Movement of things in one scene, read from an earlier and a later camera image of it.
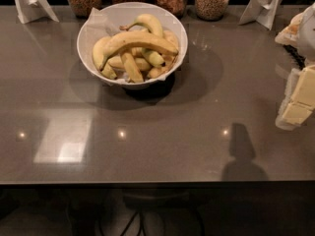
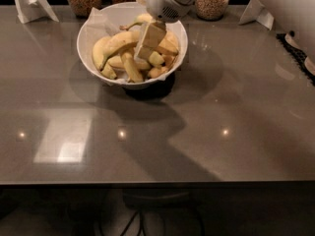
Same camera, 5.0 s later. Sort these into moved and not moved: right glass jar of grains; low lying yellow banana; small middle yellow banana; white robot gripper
Moved: white robot gripper
Not moved: low lying yellow banana; small middle yellow banana; right glass jar of grains
